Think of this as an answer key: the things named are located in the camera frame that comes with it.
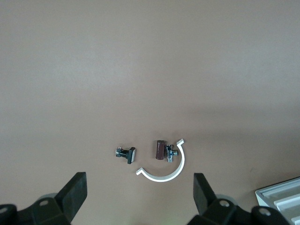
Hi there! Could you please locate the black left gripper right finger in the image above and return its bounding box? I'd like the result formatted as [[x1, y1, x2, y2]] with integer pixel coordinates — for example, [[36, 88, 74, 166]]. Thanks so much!
[[187, 172, 291, 225]]

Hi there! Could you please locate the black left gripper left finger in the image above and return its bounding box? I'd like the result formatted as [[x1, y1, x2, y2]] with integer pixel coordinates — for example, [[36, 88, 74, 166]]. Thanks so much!
[[0, 172, 88, 225]]

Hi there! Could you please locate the white plastic tray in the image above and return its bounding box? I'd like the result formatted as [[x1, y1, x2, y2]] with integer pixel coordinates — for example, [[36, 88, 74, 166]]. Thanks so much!
[[255, 177, 300, 225]]

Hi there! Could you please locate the small black earcup piece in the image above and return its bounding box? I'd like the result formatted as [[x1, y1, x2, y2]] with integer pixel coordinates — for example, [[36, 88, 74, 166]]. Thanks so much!
[[115, 146, 137, 165]]

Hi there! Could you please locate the brown table mat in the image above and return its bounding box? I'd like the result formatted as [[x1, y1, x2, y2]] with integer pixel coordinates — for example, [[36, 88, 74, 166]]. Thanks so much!
[[0, 0, 300, 225]]

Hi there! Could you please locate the white half-ring pipe clamp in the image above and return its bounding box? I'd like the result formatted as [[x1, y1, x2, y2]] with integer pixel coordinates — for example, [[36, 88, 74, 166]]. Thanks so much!
[[135, 138, 186, 182]]

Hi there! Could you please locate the chrome valve with maroon handle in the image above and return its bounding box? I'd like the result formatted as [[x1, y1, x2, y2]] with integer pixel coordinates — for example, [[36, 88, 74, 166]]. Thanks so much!
[[154, 139, 179, 163]]

